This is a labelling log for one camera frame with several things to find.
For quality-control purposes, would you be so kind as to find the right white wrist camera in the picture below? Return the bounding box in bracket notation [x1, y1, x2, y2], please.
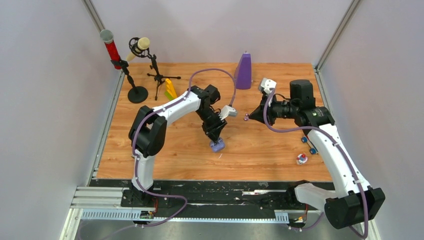
[258, 77, 277, 95]

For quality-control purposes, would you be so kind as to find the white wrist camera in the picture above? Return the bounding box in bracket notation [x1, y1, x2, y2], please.
[258, 77, 277, 95]
[218, 105, 238, 120]

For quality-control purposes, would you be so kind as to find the yellow green toy block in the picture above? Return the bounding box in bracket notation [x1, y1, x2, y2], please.
[164, 78, 178, 101]

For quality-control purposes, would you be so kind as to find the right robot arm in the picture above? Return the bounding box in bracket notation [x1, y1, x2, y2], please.
[249, 78, 386, 229]

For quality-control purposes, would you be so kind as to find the red microphone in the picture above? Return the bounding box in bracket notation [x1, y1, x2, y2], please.
[99, 29, 122, 70]

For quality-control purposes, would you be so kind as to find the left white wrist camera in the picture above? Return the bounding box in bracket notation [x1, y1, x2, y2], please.
[218, 105, 238, 120]

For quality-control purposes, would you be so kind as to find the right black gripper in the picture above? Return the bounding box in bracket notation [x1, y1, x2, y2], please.
[249, 92, 298, 127]

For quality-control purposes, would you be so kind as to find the beige condenser microphone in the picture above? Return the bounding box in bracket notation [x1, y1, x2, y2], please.
[125, 37, 150, 62]

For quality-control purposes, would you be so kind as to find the black round-base mic stand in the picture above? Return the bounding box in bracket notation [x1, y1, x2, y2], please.
[111, 59, 149, 104]

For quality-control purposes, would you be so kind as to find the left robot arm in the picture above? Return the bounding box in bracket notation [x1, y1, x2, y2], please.
[128, 85, 227, 207]

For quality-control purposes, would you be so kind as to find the purple metronome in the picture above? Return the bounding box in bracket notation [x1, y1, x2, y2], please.
[234, 52, 252, 90]

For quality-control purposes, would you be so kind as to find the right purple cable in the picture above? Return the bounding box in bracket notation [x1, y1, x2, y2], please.
[262, 89, 370, 240]

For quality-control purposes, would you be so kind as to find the lavender oval charging case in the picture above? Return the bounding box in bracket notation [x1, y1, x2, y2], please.
[209, 137, 226, 153]

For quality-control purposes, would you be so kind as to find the slotted cable duct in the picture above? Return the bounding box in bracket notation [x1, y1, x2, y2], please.
[81, 209, 290, 223]

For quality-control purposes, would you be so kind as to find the colourful toy truck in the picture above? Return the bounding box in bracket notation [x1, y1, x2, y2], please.
[301, 135, 319, 155]

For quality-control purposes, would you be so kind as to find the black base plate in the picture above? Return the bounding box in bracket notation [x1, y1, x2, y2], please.
[89, 179, 317, 220]

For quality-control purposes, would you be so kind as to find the small red white toy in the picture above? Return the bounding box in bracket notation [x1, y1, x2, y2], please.
[296, 153, 308, 165]

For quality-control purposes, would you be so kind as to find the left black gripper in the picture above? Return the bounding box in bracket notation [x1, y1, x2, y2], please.
[194, 106, 227, 145]

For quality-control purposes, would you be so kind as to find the aluminium frame rail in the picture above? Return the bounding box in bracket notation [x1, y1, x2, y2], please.
[70, 186, 128, 209]

